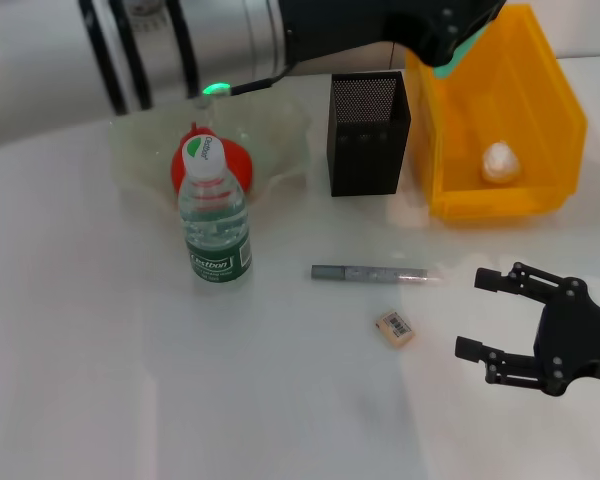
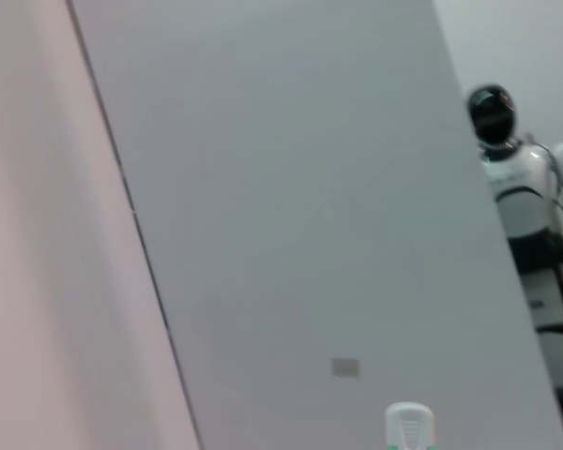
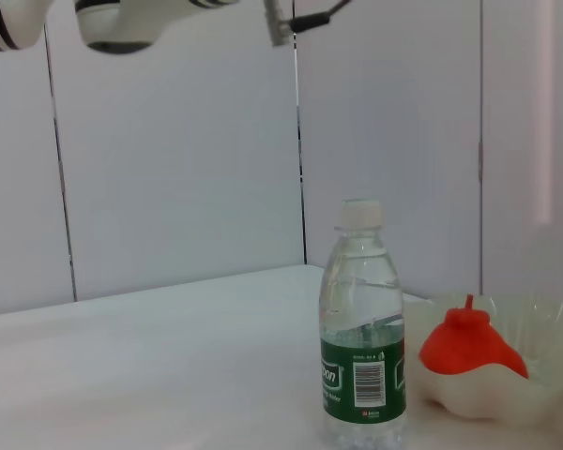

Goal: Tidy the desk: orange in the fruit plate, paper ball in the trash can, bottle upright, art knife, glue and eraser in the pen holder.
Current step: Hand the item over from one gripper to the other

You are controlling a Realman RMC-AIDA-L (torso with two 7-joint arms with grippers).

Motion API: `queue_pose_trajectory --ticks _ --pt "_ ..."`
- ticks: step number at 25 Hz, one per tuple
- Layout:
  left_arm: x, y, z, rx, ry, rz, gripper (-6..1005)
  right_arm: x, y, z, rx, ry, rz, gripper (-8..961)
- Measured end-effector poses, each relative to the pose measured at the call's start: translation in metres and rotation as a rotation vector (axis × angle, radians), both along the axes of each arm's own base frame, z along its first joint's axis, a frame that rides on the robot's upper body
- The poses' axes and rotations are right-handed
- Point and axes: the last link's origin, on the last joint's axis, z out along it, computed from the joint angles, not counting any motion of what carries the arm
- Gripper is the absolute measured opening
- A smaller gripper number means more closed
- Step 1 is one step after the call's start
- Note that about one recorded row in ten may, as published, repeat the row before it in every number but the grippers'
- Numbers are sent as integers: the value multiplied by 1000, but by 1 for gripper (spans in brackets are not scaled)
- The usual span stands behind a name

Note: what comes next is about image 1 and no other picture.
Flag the yellow plastic bin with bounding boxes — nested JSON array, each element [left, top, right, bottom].
[[403, 3, 590, 220]]

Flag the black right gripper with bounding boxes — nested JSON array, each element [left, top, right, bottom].
[[453, 261, 600, 400]]

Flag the beige eraser with barcode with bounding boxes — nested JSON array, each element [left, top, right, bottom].
[[372, 309, 416, 350]]

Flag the black mesh pen holder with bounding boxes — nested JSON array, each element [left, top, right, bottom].
[[325, 71, 412, 198]]

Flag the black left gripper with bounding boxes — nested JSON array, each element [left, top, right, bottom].
[[278, 0, 507, 70]]

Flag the green glass fruit bowl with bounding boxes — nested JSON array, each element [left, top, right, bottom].
[[108, 92, 314, 212]]

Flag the clear water bottle green label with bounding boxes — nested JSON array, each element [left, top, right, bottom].
[[176, 135, 254, 286]]

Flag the grey marker pen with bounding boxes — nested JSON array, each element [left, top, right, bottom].
[[310, 263, 441, 287]]

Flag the white paper ball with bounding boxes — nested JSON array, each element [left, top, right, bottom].
[[480, 140, 523, 186]]

